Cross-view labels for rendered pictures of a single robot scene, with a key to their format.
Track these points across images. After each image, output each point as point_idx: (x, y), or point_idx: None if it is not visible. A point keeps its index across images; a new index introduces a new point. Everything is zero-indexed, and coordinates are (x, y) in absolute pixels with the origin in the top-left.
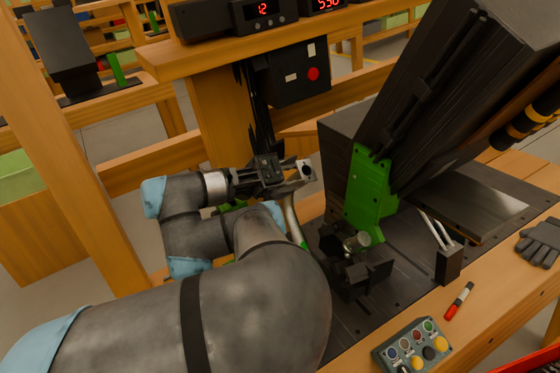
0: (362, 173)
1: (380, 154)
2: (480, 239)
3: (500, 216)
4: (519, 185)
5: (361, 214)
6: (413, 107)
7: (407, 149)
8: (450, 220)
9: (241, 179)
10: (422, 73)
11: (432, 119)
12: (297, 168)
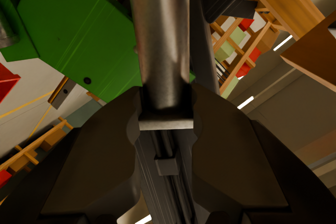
0: (138, 73)
1: (152, 139)
2: (55, 108)
3: (82, 93)
4: None
5: (58, 31)
6: (177, 216)
7: (148, 151)
8: (72, 87)
9: None
10: (203, 216)
11: (162, 196)
12: (183, 121)
